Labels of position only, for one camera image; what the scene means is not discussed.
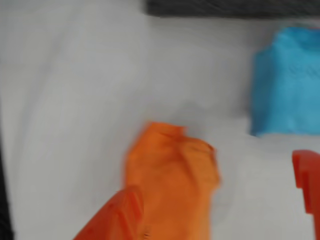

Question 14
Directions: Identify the blue paper packet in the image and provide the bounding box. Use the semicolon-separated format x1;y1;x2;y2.
249;26;320;138

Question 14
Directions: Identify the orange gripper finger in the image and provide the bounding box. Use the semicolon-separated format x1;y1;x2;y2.
71;185;145;240
291;149;320;240

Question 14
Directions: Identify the dark grey foam strip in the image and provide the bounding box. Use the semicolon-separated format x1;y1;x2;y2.
145;0;320;18

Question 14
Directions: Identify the orange paper packet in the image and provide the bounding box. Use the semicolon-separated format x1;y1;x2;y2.
124;121;222;240

